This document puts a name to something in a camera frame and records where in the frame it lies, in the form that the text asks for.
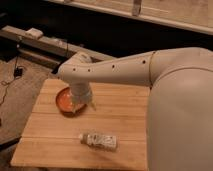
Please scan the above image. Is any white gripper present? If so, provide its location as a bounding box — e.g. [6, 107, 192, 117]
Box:
[70, 83, 96, 111]

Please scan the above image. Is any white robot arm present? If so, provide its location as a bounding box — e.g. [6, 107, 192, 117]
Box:
[58, 47, 213, 171]

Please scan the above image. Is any orange ceramic bowl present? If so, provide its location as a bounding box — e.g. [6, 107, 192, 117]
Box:
[55, 87, 86, 116]

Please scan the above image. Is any wooden board table top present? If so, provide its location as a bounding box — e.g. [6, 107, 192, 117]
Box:
[11, 79, 149, 171]

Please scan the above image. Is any long wooden beam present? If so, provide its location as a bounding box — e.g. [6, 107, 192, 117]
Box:
[0, 25, 113, 60]

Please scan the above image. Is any black power adapter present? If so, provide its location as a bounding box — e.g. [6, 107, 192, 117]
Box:
[14, 67, 23, 78]

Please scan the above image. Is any small white box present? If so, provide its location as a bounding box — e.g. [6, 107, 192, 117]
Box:
[25, 28, 43, 39]

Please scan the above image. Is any upper wooden shelf edge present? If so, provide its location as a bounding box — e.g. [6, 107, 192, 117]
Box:
[47, 0, 213, 36]

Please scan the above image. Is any black cable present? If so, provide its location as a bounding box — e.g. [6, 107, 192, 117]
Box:
[0, 54, 20, 107]

